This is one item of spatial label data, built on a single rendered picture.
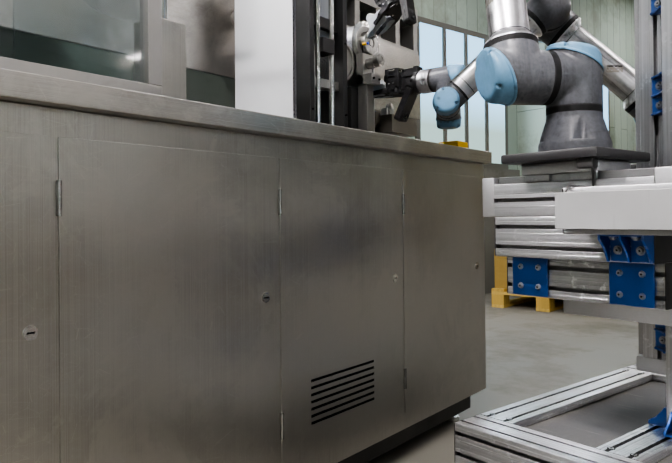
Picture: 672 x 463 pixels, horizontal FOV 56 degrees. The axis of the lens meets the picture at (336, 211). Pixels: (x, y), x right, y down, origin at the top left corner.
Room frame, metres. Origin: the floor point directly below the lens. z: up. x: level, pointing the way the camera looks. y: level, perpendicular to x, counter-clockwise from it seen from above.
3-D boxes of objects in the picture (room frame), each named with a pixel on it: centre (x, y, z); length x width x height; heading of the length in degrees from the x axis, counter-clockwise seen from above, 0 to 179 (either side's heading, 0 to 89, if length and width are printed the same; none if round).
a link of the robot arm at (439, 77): (1.94, -0.35, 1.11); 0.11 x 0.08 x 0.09; 52
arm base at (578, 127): (1.37, -0.52, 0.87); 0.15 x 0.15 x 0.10
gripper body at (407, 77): (2.04, -0.23, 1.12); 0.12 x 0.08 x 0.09; 52
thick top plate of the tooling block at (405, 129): (2.30, -0.08, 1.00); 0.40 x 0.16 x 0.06; 52
